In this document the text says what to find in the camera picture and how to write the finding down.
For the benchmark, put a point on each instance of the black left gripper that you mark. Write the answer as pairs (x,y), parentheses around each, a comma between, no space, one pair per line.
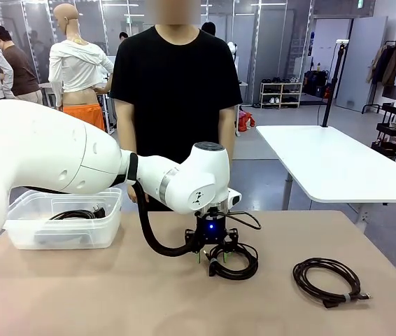
(212,227)

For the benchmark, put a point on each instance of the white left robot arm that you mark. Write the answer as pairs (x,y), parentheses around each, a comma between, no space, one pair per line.
(44,150)

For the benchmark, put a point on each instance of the person left forearm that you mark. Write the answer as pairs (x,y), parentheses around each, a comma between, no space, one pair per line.
(231,150)

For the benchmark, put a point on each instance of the person right forearm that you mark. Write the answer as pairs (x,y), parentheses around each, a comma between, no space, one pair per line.
(128,143)

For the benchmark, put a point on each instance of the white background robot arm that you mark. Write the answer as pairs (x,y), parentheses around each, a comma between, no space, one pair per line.
(233,48)

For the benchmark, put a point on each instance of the person right hand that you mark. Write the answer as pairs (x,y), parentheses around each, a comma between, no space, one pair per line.
(133,194)

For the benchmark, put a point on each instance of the clear plastic storage bin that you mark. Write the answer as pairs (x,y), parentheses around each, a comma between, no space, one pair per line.
(107,231)

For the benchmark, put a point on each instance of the red object on floor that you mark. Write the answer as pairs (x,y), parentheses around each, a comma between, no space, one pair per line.
(246,122)

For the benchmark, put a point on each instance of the large white table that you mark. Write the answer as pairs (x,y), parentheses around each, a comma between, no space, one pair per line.
(341,164)

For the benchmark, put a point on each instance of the person torso black t-shirt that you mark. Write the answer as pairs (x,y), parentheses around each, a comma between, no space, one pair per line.
(177,87)

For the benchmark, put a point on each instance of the wooden shoe rack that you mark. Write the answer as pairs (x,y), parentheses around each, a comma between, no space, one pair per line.
(282,94)

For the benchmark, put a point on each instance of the black bags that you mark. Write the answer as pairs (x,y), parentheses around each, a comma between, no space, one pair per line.
(315,84)

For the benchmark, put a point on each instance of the black trolley cart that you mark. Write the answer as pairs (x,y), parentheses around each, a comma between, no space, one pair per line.
(390,129)

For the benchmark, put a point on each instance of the background person black hair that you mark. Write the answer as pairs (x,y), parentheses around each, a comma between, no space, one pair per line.
(208,27)

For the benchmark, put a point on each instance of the mannequin with orange pants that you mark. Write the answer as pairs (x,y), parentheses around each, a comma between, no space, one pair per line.
(75,66)

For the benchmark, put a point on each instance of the grey partition panel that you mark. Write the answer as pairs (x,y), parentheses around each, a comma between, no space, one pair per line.
(359,63)

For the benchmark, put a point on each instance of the coat rack with clothes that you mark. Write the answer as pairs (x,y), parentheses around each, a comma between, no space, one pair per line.
(394,66)

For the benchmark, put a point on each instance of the man in brown shirt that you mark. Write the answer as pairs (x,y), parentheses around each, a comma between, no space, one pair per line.
(23,73)

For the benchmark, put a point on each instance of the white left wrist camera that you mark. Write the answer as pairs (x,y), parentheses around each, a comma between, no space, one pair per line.
(234,199)

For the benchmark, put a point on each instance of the black camera pole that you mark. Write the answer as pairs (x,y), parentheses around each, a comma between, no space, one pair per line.
(331,91)

